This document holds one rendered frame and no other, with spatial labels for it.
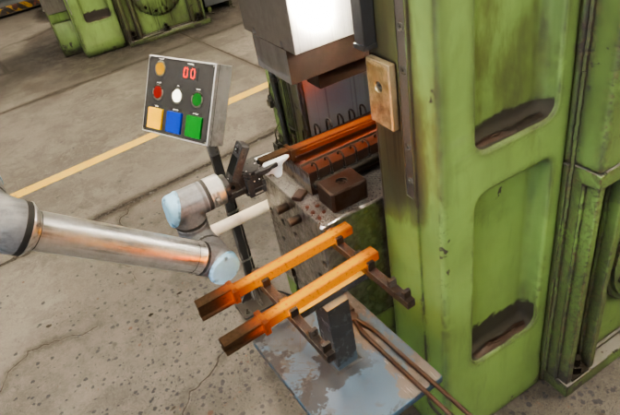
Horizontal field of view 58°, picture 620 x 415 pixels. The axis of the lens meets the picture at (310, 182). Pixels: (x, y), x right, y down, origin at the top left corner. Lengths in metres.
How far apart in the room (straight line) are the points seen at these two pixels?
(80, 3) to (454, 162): 5.46
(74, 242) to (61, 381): 1.51
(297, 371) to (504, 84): 0.86
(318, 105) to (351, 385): 0.90
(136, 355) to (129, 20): 4.41
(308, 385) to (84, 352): 1.56
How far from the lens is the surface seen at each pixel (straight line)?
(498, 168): 1.45
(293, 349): 1.50
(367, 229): 1.62
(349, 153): 1.66
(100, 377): 2.67
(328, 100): 1.87
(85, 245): 1.31
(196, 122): 1.96
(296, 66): 1.46
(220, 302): 1.29
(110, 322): 2.87
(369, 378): 1.41
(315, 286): 1.25
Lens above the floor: 1.86
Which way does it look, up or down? 34 degrees down
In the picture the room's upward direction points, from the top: 11 degrees counter-clockwise
